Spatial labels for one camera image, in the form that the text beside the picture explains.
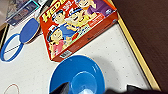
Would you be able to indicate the blue round disc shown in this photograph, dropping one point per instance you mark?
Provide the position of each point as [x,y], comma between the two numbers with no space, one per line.
[29,30]

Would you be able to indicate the white gaming table yellow rim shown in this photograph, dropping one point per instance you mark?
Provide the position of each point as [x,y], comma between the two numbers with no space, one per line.
[110,56]

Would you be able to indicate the white plate with blue rim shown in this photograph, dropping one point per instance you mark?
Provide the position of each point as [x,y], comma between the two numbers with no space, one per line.
[2,53]

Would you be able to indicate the blue board game box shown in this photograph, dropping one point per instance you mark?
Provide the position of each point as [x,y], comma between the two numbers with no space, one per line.
[20,11]

